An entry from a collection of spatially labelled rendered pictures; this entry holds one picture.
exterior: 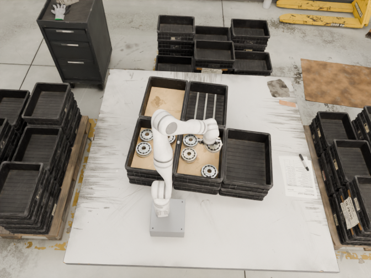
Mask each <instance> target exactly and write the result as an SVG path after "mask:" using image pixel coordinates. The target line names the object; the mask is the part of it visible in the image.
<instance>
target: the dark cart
mask: <svg viewBox="0 0 371 278"><path fill-rule="evenodd" d="M56 4H58V3H57V2H56V0H46V2H45V4H44V6H43V8H42V10H41V12H40V14H39V16H38V18H37V20H36V22H37V24H38V26H39V28H40V31H41V33H42V35H43V37H44V40H45V42H46V44H47V47H48V49H49V51H50V54H51V57H52V59H53V61H54V63H55V66H56V68H57V70H58V73H59V75H60V77H61V80H62V82H63V83H68V84H70V86H71V87H70V88H74V87H75V83H79V84H98V85H99V89H103V85H104V81H105V77H106V74H107V70H108V66H109V62H110V57H111V54H112V44H111V40H110V35H109V30H108V25H107V20H106V16H105V11H104V6H103V1H102V0H79V2H76V3H74V4H71V6H70V7H69V8H68V9H69V10H70V11H69V12H68V13H67V14H66V15H65V16H64V18H63V20H55V16H56V15H55V14H54V13H52V12H51V10H52V9H53V10H54V11H55V8H54V7H52V6H51V5H55V6H56V7H57V5H56Z"/></svg>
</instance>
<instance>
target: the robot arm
mask: <svg viewBox="0 0 371 278"><path fill-rule="evenodd" d="M151 127H152V134H153V164H154V167H155V169H156V170H157V171H158V173H159V174H160V175H161V176H162V177H163V179H164V181H157V180H155V181H154V182H153V183H152V185H151V195H152V199H153V204H154V209H155V213H156V215H157V217H167V216H168V214H169V212H170V201H169V199H170V198H171V196H172V165H173V152H172V148H171V145H170V143H169V140H168V137H167V136H173V135H181V134H188V133H189V134H197V135H203V138H202V139H201V138H198V143H199V144H200V145H201V144H203V145H204V146H205V145H208V146H210V145H212V146H213V145H218V144H220V139H218V140H216V138H217V137H218V136H219V130H218V125H217V123H216V120H215V119H212V118H211V119H206V120H195V119H191V120H188V121H186V122H184V121H180V120H178V119H176V118H175V117H174V116H173V115H171V114H170V113H169V112H167V111H165V110H163V109H158V110H156V111H155V112H154V114H153V116H152V118H151Z"/></svg>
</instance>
